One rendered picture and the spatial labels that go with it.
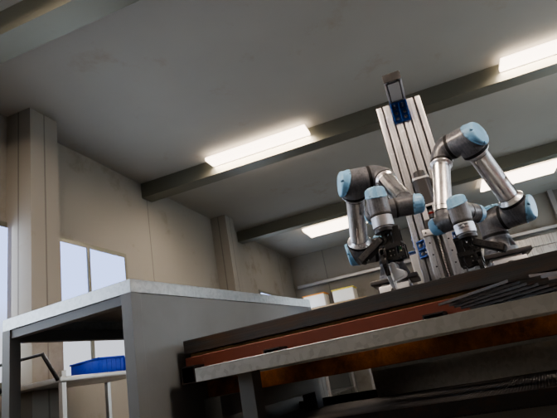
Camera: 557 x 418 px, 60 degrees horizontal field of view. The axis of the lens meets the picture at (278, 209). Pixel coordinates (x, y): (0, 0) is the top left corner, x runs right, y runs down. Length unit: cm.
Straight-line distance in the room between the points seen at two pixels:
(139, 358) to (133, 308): 14
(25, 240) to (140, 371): 283
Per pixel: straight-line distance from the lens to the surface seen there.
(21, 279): 414
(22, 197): 435
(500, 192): 232
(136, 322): 150
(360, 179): 213
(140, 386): 148
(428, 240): 249
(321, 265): 1093
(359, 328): 131
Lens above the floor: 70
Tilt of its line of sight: 19 degrees up
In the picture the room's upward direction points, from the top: 11 degrees counter-clockwise
